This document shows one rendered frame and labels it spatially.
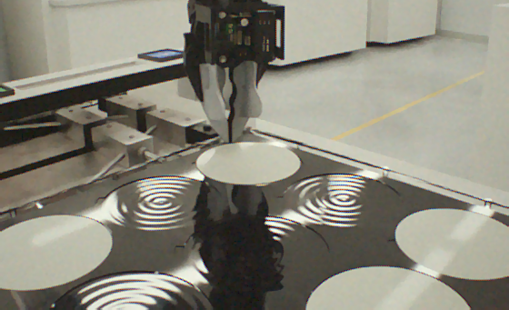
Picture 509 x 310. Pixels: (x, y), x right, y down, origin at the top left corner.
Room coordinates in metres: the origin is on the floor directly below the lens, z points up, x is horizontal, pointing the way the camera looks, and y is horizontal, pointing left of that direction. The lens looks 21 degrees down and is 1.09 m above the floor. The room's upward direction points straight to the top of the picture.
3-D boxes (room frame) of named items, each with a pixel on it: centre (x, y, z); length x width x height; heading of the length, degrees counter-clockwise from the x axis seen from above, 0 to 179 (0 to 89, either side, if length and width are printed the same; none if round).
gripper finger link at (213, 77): (0.49, 0.04, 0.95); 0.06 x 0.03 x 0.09; 20
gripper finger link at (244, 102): (0.50, 0.01, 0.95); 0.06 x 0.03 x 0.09; 20
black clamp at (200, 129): (0.54, 0.06, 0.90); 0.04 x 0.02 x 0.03; 47
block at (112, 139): (0.52, 0.16, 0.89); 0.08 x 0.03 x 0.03; 47
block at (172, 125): (0.58, 0.10, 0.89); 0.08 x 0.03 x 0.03; 47
